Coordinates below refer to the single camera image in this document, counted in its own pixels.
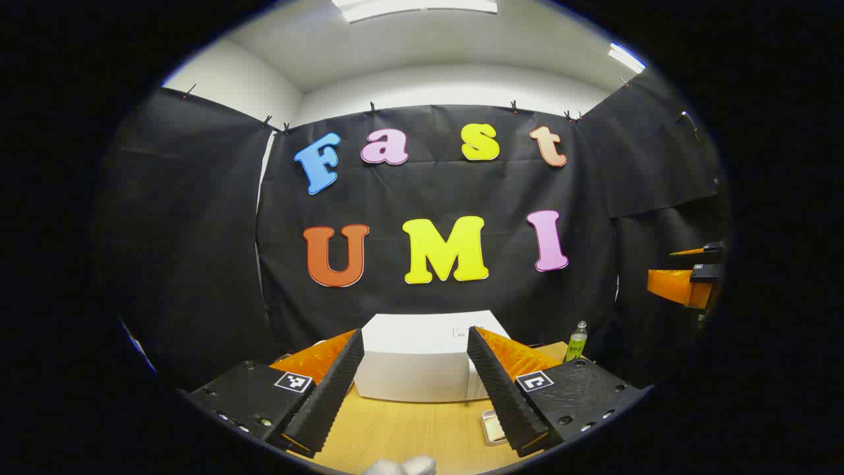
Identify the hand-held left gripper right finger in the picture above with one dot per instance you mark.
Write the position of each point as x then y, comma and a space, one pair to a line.
501, 389

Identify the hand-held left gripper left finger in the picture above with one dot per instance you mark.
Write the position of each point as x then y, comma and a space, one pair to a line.
330, 389

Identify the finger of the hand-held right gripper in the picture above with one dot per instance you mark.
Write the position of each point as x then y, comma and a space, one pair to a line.
679, 287
709, 249

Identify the white microwave oven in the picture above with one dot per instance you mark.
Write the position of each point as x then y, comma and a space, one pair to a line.
415, 356

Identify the white rectangular container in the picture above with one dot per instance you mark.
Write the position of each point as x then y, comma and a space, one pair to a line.
491, 429

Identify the green label drink bottle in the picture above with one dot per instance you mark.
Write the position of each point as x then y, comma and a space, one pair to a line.
576, 344

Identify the small ceiling light panel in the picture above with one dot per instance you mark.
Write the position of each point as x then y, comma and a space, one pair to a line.
626, 58

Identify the black backdrop cloth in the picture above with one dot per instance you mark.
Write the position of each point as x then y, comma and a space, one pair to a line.
409, 191

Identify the long ceiling light panel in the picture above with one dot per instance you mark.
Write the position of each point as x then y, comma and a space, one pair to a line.
422, 6

